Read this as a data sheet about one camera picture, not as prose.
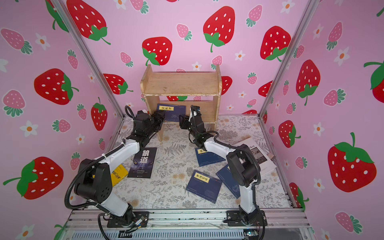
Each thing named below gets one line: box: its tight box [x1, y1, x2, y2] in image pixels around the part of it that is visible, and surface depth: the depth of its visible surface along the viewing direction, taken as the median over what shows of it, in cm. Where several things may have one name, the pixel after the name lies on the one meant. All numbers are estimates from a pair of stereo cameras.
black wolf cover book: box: [127, 147, 157, 179], surface depth 92 cm
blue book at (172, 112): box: [156, 103, 186, 122], surface depth 95 cm
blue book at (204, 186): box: [185, 169, 223, 204], surface depth 86 cm
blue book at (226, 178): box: [215, 163, 241, 199], surface depth 87 cm
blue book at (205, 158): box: [195, 147, 226, 167], surface depth 98 cm
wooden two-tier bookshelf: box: [140, 64, 223, 142], surface depth 81 cm
